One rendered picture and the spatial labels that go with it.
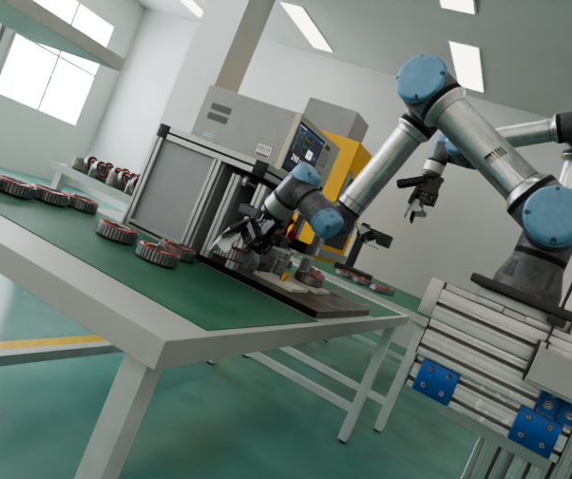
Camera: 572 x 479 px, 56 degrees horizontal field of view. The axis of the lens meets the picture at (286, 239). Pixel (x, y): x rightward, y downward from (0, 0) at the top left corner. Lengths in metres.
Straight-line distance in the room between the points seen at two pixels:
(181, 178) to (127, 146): 7.62
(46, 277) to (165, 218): 0.87
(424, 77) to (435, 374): 0.69
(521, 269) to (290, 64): 7.25
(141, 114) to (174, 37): 1.38
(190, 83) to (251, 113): 4.15
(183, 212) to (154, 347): 0.97
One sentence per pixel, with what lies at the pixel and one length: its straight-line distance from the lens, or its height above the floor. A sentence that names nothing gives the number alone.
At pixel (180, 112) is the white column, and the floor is 1.55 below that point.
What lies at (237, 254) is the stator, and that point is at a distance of 1.47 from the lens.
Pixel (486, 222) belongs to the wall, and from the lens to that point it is 7.07.
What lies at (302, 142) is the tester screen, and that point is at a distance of 1.87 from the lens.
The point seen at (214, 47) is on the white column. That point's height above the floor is 2.32.
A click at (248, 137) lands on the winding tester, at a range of 1.86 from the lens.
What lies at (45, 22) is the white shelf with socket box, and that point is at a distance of 1.36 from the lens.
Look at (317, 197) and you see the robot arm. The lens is 1.33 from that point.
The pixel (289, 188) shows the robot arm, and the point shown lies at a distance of 1.35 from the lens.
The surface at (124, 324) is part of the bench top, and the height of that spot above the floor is 0.74.
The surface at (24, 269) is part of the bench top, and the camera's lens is 1.04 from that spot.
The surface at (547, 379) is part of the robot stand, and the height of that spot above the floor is 0.89.
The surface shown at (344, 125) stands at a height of 2.11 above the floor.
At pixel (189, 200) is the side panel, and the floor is 0.91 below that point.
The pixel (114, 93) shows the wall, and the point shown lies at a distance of 9.93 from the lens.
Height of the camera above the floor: 1.00
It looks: 3 degrees down
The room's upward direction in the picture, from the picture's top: 23 degrees clockwise
